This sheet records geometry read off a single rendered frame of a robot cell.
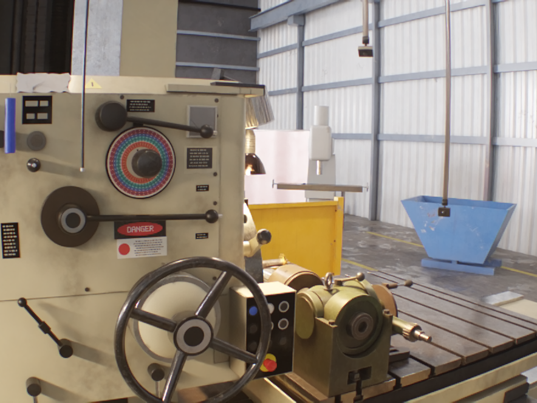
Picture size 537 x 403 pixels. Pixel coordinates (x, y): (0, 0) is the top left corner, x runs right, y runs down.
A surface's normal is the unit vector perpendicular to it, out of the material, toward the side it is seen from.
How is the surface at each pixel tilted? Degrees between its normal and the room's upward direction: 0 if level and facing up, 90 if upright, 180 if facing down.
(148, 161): 90
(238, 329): 90
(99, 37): 90
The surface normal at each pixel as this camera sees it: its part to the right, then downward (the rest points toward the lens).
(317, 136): -0.16, 0.13
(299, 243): 0.45, 0.13
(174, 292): 0.33, -0.37
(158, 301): 0.12, -0.26
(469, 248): -0.57, 0.10
